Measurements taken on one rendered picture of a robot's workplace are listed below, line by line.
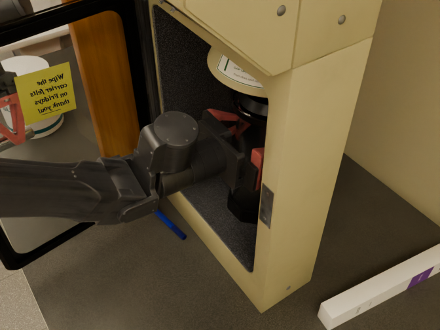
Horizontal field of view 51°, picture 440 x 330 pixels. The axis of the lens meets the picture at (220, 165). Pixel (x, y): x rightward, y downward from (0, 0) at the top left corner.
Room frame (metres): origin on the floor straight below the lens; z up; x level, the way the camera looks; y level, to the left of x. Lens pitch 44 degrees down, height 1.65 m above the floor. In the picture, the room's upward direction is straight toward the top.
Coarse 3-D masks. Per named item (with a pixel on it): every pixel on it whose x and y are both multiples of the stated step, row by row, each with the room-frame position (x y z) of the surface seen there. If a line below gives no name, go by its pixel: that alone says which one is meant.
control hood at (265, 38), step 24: (168, 0) 0.32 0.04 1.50; (192, 0) 0.31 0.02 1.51; (216, 0) 0.32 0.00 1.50; (240, 0) 0.33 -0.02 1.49; (264, 0) 0.35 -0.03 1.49; (288, 0) 0.36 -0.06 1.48; (216, 24) 0.32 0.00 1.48; (240, 24) 0.33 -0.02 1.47; (264, 24) 0.35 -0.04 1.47; (288, 24) 0.36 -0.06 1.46; (240, 48) 0.33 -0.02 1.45; (264, 48) 0.35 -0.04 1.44; (288, 48) 0.36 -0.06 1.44; (264, 72) 0.35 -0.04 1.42
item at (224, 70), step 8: (208, 56) 0.54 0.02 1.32; (216, 56) 0.51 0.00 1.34; (224, 56) 0.50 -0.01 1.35; (208, 64) 0.52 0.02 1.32; (216, 64) 0.51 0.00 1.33; (224, 64) 0.49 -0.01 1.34; (232, 64) 0.49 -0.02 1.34; (216, 72) 0.50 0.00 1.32; (224, 72) 0.49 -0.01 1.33; (232, 72) 0.48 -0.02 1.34; (240, 72) 0.48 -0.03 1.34; (224, 80) 0.48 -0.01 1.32; (232, 80) 0.48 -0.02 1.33; (240, 80) 0.47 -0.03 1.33; (248, 80) 0.47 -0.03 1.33; (256, 80) 0.46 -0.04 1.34; (232, 88) 0.47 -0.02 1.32; (240, 88) 0.47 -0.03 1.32; (248, 88) 0.46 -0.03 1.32; (256, 88) 0.46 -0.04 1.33; (264, 96) 0.45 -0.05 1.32
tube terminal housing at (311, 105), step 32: (320, 0) 0.38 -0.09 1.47; (352, 0) 0.41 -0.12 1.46; (320, 32) 0.38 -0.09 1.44; (352, 32) 0.41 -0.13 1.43; (320, 64) 0.39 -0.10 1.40; (352, 64) 0.42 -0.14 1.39; (160, 96) 0.61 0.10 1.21; (288, 96) 0.37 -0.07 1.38; (320, 96) 0.39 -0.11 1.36; (352, 96) 0.43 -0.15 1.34; (288, 128) 0.37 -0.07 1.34; (320, 128) 0.40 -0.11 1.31; (288, 160) 0.37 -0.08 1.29; (320, 160) 0.41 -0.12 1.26; (288, 192) 0.38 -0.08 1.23; (320, 192) 0.41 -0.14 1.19; (192, 224) 0.54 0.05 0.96; (288, 224) 0.38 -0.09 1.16; (320, 224) 0.42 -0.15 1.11; (224, 256) 0.46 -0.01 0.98; (256, 256) 0.39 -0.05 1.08; (288, 256) 0.39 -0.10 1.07; (256, 288) 0.38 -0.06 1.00; (288, 288) 0.40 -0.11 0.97
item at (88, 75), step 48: (0, 48) 0.49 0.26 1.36; (48, 48) 0.52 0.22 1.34; (96, 48) 0.57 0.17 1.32; (0, 96) 0.47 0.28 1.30; (48, 96) 0.51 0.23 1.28; (96, 96) 0.56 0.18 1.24; (0, 144) 0.46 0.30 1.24; (48, 144) 0.50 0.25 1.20; (96, 144) 0.54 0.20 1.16; (48, 240) 0.46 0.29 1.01
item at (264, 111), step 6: (240, 96) 0.55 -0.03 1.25; (246, 96) 0.54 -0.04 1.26; (252, 96) 0.53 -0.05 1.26; (240, 102) 0.54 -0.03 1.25; (246, 102) 0.53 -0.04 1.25; (252, 102) 0.52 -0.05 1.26; (258, 102) 0.52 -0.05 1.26; (264, 102) 0.52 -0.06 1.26; (246, 108) 0.52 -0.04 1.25; (252, 108) 0.52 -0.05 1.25; (258, 108) 0.51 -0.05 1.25; (264, 108) 0.51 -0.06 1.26; (258, 114) 0.51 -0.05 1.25; (264, 114) 0.51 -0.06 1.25
